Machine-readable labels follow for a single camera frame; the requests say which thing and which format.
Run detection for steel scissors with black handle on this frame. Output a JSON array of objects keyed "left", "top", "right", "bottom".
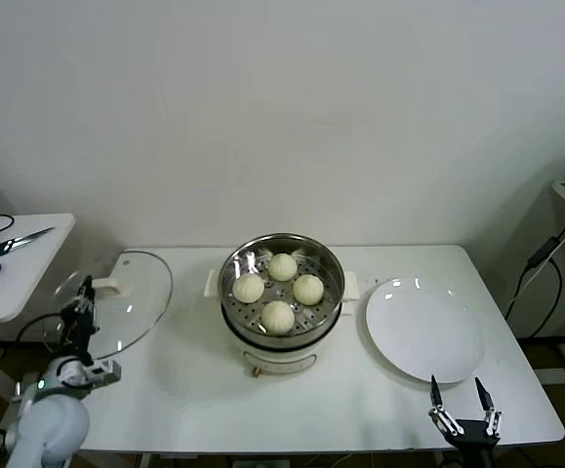
[{"left": 0, "top": 226, "right": 57, "bottom": 260}]

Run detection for white side table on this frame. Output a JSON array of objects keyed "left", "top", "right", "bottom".
[{"left": 0, "top": 213, "right": 77, "bottom": 425}]

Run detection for perforated steel steamer basket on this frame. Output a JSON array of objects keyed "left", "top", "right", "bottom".
[{"left": 218, "top": 232, "right": 346, "bottom": 352}]

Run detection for black power adapter with cable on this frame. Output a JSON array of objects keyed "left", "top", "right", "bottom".
[{"left": 504, "top": 207, "right": 565, "bottom": 338}]

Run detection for white steamed baozi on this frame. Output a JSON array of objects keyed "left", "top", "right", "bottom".
[
  {"left": 261, "top": 299, "right": 296, "bottom": 337},
  {"left": 267, "top": 253, "right": 300, "bottom": 283},
  {"left": 293, "top": 273, "right": 326, "bottom": 306},
  {"left": 232, "top": 272, "right": 265, "bottom": 305}
]

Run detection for white round plate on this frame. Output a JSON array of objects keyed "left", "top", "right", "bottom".
[{"left": 365, "top": 277, "right": 487, "bottom": 385}]

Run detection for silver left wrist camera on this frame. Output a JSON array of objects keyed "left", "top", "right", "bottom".
[{"left": 86, "top": 359, "right": 123, "bottom": 388}]

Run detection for glass lid with cream handle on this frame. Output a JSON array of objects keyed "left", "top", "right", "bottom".
[{"left": 53, "top": 250, "right": 175, "bottom": 363}]

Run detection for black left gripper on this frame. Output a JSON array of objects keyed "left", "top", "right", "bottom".
[{"left": 59, "top": 275, "right": 101, "bottom": 365}]

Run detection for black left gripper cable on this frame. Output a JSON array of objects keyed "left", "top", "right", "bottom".
[{"left": 16, "top": 311, "right": 68, "bottom": 355}]

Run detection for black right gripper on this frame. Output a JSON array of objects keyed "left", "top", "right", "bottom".
[{"left": 427, "top": 373, "right": 504, "bottom": 468}]

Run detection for cream electric cooker base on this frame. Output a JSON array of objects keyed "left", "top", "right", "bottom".
[{"left": 205, "top": 269, "right": 361, "bottom": 380}]

